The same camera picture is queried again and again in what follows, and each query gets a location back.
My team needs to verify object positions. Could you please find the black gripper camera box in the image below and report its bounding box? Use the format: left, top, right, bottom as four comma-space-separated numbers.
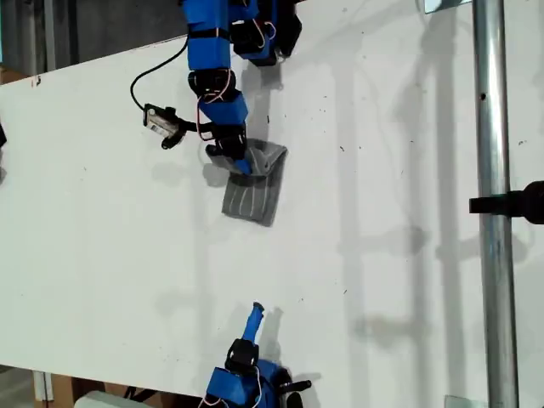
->
142, 103, 188, 150

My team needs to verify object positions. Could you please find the steel post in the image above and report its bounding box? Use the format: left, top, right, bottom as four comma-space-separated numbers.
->
472, 0, 520, 408

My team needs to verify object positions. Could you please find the brown cardboard box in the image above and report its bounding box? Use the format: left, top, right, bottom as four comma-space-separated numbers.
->
49, 372, 205, 408

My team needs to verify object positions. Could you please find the black post clamp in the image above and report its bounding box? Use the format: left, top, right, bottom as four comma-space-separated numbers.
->
468, 180, 544, 224

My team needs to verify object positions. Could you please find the white foam block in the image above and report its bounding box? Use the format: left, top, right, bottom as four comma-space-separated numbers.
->
75, 389, 148, 408

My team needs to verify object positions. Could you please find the grey white-striped towel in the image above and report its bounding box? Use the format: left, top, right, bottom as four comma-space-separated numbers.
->
220, 138, 289, 228

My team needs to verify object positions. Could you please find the black floor cable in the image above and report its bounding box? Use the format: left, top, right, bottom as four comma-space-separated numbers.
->
122, 385, 165, 403

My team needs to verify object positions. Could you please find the white table leg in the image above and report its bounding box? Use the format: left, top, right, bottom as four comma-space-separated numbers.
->
32, 370, 54, 403

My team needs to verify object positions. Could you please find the black camera cable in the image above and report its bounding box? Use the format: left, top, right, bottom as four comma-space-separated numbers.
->
129, 33, 190, 111

